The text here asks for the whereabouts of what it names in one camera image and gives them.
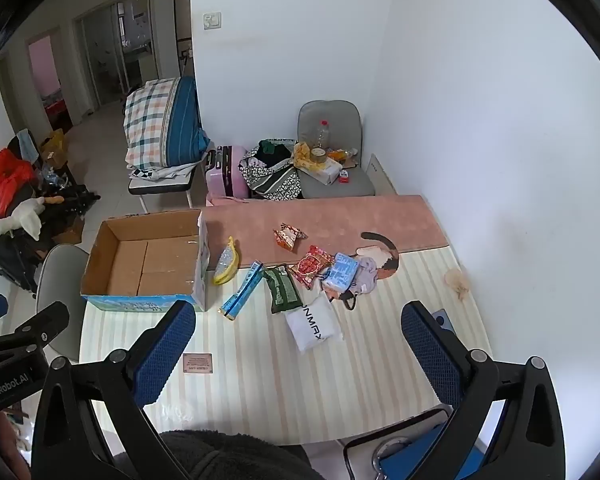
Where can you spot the dark clothes in tote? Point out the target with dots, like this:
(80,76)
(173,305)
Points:
(275,152)

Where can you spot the white light switch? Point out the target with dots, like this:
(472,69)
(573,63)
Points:
(213,21)

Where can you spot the brown tape roll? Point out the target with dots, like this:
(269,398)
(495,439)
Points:
(319,155)

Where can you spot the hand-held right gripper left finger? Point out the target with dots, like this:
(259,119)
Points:
(165,350)

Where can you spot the person's dark fleece clothing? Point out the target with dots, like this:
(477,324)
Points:
(230,460)

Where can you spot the black white patterned tote bag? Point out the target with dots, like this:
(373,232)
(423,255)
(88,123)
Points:
(272,182)

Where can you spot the green snack packet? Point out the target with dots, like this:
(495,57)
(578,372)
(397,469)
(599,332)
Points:
(282,290)

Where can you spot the purple cloth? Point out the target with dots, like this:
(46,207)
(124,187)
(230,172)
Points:
(366,277)

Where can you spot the long blue packet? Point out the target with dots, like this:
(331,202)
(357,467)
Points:
(240,292)

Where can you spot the red plastic bag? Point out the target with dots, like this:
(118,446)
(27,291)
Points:
(2,180)

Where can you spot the grey plastic chair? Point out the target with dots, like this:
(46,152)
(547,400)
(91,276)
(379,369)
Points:
(62,280)

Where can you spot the cardboard box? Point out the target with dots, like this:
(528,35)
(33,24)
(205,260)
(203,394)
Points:
(130,265)

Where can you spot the white packet with black print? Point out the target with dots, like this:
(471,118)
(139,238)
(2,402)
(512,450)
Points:
(312,325)

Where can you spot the blue tissue packet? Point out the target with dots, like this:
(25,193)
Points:
(340,272)

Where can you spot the yellow banana-shaped packet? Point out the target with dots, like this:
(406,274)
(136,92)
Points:
(226,262)

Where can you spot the small red box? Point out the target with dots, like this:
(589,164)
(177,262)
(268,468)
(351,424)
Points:
(344,177)

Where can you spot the black folded stroller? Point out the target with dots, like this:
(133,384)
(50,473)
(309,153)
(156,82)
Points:
(10,260)

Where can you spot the small orange snack packet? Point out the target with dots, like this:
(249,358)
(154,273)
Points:
(289,236)

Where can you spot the yellow plastic bag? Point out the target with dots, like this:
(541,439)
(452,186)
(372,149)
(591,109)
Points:
(302,155)

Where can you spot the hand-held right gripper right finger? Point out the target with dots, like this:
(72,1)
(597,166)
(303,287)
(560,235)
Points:
(430,355)

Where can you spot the red snack packet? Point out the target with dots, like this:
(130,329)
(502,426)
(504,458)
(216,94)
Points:
(310,265)

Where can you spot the orange snack bag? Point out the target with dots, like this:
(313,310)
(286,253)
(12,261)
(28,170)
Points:
(341,155)

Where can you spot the plaid bedding bundle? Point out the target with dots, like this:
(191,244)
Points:
(155,120)

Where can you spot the white flat box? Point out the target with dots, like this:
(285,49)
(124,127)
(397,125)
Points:
(322,171)

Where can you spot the clear plastic bottle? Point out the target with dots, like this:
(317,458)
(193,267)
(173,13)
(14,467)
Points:
(322,135)

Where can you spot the grey phone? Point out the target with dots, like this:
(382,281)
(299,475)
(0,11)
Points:
(442,321)

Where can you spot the small brown mat label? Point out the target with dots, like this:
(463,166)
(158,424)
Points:
(198,363)

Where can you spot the white goose plush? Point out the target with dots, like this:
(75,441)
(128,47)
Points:
(27,217)

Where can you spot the pink cloth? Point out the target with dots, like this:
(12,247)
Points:
(227,201)

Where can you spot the pink suitcase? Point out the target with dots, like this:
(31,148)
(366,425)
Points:
(230,175)

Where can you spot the small brown floor box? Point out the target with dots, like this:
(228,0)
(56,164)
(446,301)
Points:
(70,234)

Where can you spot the light blue cloth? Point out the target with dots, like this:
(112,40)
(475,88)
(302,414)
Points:
(27,145)

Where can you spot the white leaning panel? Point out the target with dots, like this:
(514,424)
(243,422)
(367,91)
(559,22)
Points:
(382,177)

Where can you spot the small black loop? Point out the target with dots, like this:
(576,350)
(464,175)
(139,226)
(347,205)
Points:
(349,302)

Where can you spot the grey padded chair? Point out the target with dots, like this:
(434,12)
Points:
(330,112)

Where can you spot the yellow shopping bag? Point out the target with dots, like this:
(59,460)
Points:
(54,145)

